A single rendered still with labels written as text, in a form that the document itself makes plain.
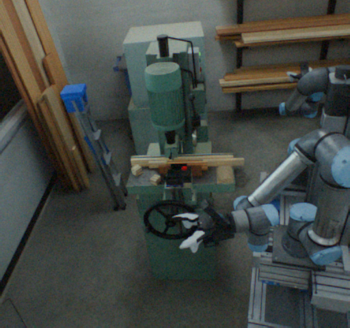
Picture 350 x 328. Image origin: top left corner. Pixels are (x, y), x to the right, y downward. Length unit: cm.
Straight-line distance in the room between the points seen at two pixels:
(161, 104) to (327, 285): 111
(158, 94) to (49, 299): 171
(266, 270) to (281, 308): 49
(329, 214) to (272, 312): 101
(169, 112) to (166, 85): 15
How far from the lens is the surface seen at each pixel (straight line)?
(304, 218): 141
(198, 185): 175
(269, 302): 214
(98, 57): 408
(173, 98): 157
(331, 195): 118
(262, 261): 162
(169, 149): 175
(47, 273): 277
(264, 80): 367
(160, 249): 218
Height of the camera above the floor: 205
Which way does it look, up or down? 35 degrees down
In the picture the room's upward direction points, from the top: 6 degrees counter-clockwise
